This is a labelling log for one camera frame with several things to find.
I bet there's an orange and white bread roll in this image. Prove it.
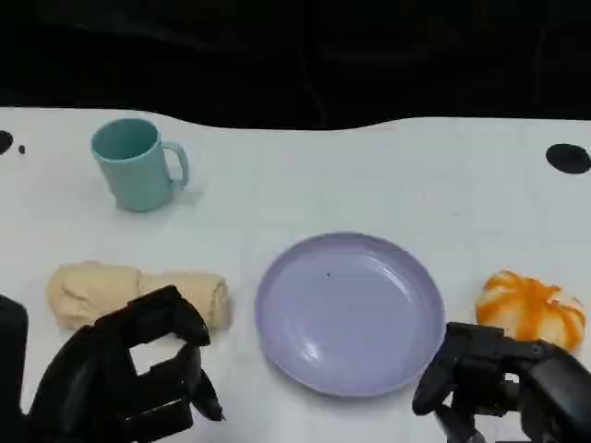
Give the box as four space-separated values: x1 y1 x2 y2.
475 269 587 354

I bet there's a pale green mug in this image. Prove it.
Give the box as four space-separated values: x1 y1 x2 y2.
90 117 190 213

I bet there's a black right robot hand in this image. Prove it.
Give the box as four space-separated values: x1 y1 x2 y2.
412 321 591 443

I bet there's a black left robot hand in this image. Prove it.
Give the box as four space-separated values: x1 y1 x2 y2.
20 284 227 443

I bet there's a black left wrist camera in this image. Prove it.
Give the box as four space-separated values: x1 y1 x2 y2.
0 293 30 419

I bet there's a lilac plate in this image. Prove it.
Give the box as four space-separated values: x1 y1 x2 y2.
254 232 447 398

